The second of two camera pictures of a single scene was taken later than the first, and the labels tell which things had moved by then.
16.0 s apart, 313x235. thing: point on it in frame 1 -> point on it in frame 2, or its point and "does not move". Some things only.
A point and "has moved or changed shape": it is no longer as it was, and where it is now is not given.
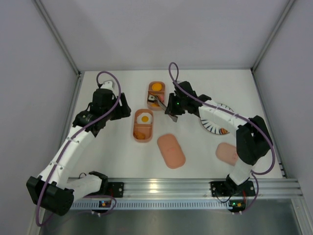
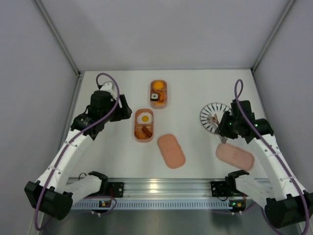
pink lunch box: x=143 y=126 does not move
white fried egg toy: x=144 y=118 does not move
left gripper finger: x=123 y=109 does not move
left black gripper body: x=123 y=107 does not move
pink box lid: x=171 y=151 does not move
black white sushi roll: x=151 y=98 has moved or changed shape
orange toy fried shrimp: x=139 y=135 does not move
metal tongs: x=173 y=118 -> x=214 y=122
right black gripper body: x=172 y=107 -> x=224 y=126
